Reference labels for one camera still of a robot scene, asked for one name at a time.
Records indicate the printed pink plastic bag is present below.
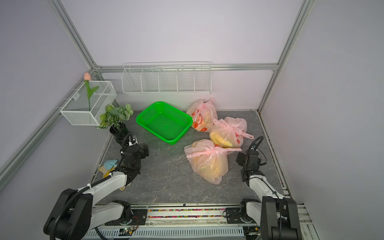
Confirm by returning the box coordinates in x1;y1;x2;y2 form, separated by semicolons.
210;117;254;149
186;98;218;133

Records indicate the plain pink plastic bag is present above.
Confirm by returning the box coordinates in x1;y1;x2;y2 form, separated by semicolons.
184;139;242;185

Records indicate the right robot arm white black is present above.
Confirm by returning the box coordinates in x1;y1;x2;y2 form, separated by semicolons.
223;149;303;240

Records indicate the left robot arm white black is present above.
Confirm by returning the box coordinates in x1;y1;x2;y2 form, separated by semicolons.
43;143;149;240

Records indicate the yellow white work glove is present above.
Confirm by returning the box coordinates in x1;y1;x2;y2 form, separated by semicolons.
99;166;128;191

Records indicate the green potted plant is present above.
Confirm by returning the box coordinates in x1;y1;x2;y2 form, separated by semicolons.
97;104;134;132

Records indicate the green plastic basket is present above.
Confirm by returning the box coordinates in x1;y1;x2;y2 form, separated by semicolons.
136;102;193;145

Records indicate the pink artificial tulip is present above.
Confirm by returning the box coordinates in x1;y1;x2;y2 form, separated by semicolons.
84;73;99;111

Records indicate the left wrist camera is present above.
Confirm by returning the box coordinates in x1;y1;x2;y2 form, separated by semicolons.
128;135;138;147

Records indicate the white wire basket left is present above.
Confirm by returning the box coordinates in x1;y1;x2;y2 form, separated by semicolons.
60;81;117;127

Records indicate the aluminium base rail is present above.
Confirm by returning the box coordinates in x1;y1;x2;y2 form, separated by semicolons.
56;204;313;240

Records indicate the white wire shelf back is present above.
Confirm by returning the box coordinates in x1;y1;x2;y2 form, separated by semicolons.
121;62;212;94

